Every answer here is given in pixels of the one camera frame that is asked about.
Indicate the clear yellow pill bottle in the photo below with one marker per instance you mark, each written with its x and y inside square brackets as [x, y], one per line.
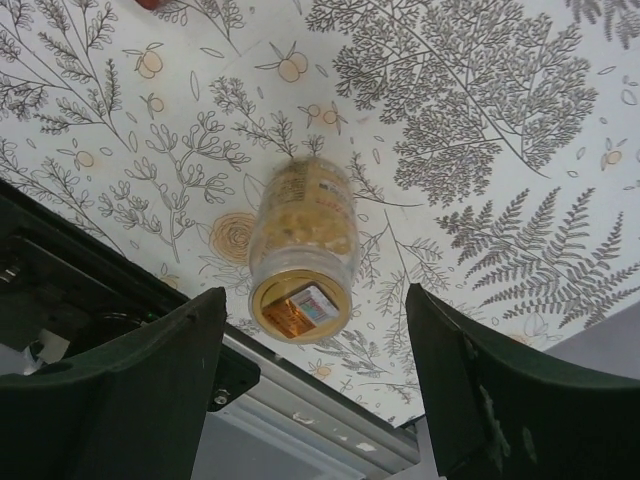
[304, 252]

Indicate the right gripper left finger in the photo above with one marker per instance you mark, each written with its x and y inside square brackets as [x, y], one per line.
[132, 408]

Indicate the aluminium frame rail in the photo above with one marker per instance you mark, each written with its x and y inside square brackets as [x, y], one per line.
[292, 426]

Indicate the red weekly pill organizer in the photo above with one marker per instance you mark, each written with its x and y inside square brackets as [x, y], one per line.
[151, 5]

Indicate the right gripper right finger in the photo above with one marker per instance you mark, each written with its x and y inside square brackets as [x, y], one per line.
[499, 409]

